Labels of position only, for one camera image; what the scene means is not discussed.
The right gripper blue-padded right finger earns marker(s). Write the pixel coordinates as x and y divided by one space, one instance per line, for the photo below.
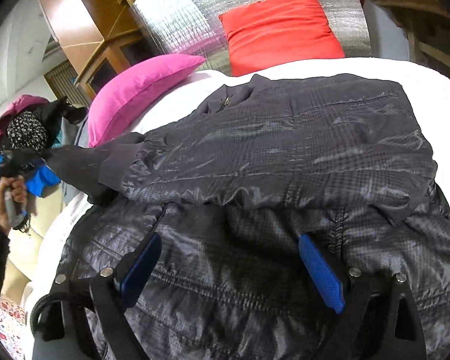
344 290

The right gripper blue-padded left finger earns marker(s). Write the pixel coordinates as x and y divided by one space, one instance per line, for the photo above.
117 289

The black quilted zip jacket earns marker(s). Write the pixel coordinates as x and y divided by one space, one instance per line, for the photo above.
270 202

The person's left hand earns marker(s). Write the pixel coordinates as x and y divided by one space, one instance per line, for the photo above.
12 194

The black white speckled garment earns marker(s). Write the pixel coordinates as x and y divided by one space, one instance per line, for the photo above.
25 131

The blue jacket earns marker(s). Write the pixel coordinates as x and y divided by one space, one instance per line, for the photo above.
40 178

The maroon garment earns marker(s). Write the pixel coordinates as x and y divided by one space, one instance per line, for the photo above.
17 106

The magenta pillow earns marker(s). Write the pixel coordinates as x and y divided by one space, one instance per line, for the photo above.
123 99

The wooden cabinet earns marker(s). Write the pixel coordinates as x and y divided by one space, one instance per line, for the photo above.
100 38

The silver foil insulation panel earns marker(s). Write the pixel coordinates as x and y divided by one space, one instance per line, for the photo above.
192 27

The white textured bedspread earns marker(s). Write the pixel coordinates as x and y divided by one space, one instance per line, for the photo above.
397 93

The red pillow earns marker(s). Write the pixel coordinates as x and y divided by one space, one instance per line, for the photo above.
268 33

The wooden side table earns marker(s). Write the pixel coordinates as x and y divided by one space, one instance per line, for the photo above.
427 27

